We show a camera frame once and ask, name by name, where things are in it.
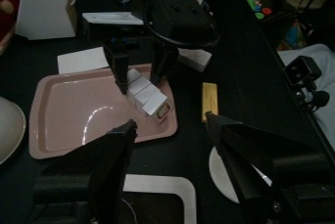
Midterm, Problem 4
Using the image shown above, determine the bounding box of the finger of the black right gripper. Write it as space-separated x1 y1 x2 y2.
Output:
148 42 180 88
101 45 132 96

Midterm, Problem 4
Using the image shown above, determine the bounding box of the pink rectangular tray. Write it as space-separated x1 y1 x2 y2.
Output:
28 64 179 160

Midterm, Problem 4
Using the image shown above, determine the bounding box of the yellow wooden stick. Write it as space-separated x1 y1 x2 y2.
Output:
199 81 219 123

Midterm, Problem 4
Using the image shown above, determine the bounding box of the white square dish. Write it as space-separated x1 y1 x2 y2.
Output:
116 173 198 224

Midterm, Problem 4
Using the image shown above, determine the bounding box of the orange red toy stove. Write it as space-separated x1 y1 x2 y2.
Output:
0 0 22 56

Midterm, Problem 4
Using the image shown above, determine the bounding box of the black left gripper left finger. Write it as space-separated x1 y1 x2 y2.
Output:
24 118 139 224

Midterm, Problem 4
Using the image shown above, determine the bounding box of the tall white box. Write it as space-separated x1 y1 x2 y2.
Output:
13 0 80 41

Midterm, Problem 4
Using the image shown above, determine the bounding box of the black box with white top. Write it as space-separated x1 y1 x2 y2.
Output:
81 11 146 47

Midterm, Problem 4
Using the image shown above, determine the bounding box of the small white box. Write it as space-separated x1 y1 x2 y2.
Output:
124 67 172 124

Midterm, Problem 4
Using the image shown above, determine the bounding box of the colourful toy pile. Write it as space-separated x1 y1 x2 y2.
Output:
241 0 274 21

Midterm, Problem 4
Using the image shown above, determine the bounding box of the grey cloth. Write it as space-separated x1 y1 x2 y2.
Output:
276 43 335 151

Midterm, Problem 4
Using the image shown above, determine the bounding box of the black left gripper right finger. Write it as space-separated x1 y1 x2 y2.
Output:
203 111 335 224

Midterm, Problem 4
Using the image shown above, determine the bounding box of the round white plate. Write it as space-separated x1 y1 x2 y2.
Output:
207 145 273 204

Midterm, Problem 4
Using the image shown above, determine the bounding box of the flat white card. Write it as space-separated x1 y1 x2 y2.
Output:
56 46 109 75

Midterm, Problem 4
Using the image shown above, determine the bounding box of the black camera device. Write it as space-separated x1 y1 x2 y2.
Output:
284 55 331 112

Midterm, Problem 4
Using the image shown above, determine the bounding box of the small white block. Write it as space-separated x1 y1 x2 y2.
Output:
175 47 213 73

